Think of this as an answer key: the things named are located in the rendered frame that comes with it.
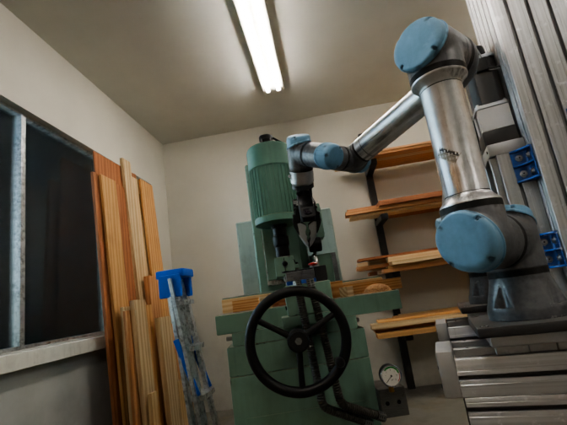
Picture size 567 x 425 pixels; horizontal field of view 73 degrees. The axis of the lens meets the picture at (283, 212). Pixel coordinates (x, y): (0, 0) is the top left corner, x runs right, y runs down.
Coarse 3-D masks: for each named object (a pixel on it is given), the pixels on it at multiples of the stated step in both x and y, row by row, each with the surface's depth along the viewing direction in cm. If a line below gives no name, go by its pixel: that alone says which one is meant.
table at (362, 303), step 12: (336, 300) 123; (348, 300) 123; (360, 300) 123; (372, 300) 123; (384, 300) 123; (396, 300) 123; (240, 312) 122; (276, 312) 122; (324, 312) 112; (348, 312) 122; (360, 312) 122; (372, 312) 122; (216, 324) 121; (228, 324) 121; (240, 324) 121; (276, 324) 121; (288, 324) 112; (300, 324) 112
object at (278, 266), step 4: (284, 256) 137; (288, 256) 137; (292, 256) 137; (276, 260) 137; (280, 260) 137; (284, 260) 137; (288, 260) 137; (292, 260) 137; (276, 264) 136; (280, 264) 136; (288, 264) 136; (292, 264) 136; (276, 268) 136; (280, 268) 136; (284, 268) 136; (288, 268) 136; (292, 268) 136; (276, 272) 136; (280, 272) 136; (280, 276) 135; (284, 276) 136; (284, 280) 139
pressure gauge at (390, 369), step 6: (384, 366) 113; (390, 366) 112; (396, 366) 112; (384, 372) 112; (390, 372) 112; (396, 372) 112; (384, 378) 112; (396, 378) 112; (384, 384) 111; (390, 384) 111; (396, 384) 111; (390, 390) 113
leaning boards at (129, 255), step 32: (96, 160) 266; (96, 192) 252; (128, 192) 294; (96, 224) 245; (128, 224) 286; (128, 256) 276; (160, 256) 324; (128, 288) 267; (128, 320) 234; (160, 320) 260; (128, 352) 227; (160, 352) 254; (128, 384) 227; (160, 384) 264; (128, 416) 228; (160, 416) 247
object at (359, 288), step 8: (376, 280) 139; (384, 280) 139; (392, 280) 139; (400, 280) 139; (360, 288) 139; (392, 288) 139; (232, 304) 137; (240, 304) 137; (248, 304) 137; (256, 304) 137
